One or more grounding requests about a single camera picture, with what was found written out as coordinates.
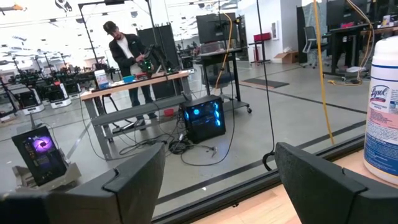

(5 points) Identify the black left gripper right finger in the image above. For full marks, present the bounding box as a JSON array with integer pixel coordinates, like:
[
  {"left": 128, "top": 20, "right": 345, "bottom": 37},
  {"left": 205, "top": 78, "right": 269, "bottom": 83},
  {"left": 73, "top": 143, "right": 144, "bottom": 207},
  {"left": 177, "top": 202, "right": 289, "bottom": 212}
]
[{"left": 275, "top": 142, "right": 398, "bottom": 224}]

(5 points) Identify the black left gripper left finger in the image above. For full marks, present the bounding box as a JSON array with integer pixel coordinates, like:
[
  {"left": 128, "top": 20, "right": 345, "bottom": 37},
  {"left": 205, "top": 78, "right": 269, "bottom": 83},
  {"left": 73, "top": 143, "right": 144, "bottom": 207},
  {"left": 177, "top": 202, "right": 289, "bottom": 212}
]
[{"left": 0, "top": 142, "right": 166, "bottom": 224}]

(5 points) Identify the black computer tower purple fan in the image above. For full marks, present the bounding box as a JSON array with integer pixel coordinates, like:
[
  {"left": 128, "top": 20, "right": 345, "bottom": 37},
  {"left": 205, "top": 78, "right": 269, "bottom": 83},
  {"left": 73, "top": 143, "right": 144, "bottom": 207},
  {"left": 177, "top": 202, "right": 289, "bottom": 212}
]
[{"left": 11, "top": 126, "right": 68, "bottom": 187}]

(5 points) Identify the white blue yellow wipes canister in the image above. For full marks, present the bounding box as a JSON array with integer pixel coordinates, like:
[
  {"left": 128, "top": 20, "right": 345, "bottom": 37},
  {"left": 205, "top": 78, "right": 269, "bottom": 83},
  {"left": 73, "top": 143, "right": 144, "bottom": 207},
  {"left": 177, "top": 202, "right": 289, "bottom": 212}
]
[{"left": 363, "top": 35, "right": 398, "bottom": 186}]

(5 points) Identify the small white blue canister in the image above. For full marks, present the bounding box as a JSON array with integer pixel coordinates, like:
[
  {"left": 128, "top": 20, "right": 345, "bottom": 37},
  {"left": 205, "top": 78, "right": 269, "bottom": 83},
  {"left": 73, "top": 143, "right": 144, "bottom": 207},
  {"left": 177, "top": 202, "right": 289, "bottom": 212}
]
[{"left": 94, "top": 69, "right": 109, "bottom": 90}]

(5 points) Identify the wooden top grey workbench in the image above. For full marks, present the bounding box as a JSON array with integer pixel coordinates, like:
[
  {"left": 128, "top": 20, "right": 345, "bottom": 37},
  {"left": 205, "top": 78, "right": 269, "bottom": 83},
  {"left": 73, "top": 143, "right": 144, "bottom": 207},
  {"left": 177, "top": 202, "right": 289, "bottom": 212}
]
[{"left": 80, "top": 70, "right": 193, "bottom": 161}]

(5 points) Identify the dark floor mat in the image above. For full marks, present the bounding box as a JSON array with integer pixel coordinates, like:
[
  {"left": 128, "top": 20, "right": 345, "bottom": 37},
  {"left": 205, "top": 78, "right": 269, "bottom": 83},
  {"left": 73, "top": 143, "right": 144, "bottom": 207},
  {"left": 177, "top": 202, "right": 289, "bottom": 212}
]
[{"left": 241, "top": 77, "right": 290, "bottom": 90}]

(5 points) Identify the black computer tower round light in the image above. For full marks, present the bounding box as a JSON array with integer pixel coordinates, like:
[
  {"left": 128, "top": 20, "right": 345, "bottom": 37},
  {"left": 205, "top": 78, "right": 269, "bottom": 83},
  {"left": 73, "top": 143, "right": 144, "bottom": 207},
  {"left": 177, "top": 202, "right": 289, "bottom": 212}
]
[{"left": 180, "top": 95, "right": 227, "bottom": 144}]

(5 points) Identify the cardboard box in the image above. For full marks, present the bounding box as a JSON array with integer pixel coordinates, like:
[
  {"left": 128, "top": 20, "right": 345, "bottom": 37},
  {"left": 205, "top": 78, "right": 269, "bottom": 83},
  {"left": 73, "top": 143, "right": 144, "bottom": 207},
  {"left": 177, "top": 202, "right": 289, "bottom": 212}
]
[{"left": 273, "top": 50, "right": 300, "bottom": 65}]

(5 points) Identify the person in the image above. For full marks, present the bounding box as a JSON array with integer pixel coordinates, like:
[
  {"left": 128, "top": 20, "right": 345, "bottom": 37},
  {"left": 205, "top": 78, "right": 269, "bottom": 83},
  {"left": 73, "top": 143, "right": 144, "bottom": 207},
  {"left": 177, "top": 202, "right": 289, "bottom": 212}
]
[{"left": 102, "top": 21, "right": 159, "bottom": 121}]

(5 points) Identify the grey mesh office chair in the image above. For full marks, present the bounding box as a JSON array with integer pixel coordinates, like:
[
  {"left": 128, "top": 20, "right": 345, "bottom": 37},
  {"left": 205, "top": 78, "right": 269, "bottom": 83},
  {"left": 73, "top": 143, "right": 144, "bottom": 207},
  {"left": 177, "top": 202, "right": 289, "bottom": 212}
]
[{"left": 301, "top": 26, "right": 330, "bottom": 69}]

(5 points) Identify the black standing desk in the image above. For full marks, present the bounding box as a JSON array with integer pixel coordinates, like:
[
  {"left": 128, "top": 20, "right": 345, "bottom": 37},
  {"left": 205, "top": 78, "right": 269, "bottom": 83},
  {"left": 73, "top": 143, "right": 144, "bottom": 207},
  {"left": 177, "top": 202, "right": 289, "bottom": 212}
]
[{"left": 323, "top": 23, "right": 374, "bottom": 77}]

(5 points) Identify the red box on stand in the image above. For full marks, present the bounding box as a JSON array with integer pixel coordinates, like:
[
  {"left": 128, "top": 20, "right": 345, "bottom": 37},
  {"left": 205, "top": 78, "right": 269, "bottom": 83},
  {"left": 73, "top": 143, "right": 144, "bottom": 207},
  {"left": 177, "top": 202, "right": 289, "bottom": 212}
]
[{"left": 248, "top": 32, "right": 273, "bottom": 65}]

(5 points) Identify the black partition panel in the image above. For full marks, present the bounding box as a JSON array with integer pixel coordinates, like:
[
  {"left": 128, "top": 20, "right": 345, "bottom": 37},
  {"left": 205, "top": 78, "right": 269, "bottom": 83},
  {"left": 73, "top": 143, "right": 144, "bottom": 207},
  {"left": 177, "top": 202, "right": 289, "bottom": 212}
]
[{"left": 136, "top": 24, "right": 182, "bottom": 71}]

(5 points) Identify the black rolling cart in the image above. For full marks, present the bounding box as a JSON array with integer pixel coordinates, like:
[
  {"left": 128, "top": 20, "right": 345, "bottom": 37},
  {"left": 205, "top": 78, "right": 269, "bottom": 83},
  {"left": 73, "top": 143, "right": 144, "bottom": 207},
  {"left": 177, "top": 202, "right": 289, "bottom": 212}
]
[{"left": 198, "top": 46, "right": 252, "bottom": 114}]

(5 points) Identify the black monitor on desk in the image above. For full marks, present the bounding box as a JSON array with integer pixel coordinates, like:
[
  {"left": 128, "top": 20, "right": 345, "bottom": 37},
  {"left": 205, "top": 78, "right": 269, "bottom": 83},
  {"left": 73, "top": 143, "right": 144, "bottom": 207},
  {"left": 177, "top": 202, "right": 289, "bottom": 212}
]
[{"left": 325, "top": 0, "right": 371, "bottom": 27}]

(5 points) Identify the black monitor on cart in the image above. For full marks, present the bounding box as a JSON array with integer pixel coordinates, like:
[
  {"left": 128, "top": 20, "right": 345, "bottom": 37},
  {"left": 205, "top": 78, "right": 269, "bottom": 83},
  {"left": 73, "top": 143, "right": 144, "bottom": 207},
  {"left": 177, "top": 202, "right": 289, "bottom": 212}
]
[{"left": 195, "top": 12, "right": 239, "bottom": 44}]

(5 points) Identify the black floor cable tangle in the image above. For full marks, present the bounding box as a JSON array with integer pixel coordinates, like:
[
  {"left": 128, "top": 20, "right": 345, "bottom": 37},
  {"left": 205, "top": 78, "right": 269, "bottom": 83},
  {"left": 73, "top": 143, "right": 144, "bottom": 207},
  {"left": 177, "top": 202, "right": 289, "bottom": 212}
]
[{"left": 118, "top": 123, "right": 218, "bottom": 166}]

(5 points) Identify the yellow hanging cable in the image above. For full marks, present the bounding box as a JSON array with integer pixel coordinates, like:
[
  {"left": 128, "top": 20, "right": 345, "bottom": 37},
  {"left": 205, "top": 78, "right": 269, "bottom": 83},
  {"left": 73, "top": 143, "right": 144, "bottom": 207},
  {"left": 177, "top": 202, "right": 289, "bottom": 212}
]
[
  {"left": 312, "top": 0, "right": 336, "bottom": 146},
  {"left": 213, "top": 11, "right": 234, "bottom": 94},
  {"left": 326, "top": 0, "right": 374, "bottom": 86}
]

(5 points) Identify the black hanging cable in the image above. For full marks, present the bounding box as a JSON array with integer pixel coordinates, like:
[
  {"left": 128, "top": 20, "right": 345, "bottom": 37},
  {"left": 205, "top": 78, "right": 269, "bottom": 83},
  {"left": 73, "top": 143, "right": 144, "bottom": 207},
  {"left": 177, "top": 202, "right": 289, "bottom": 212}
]
[{"left": 256, "top": 0, "right": 277, "bottom": 172}]

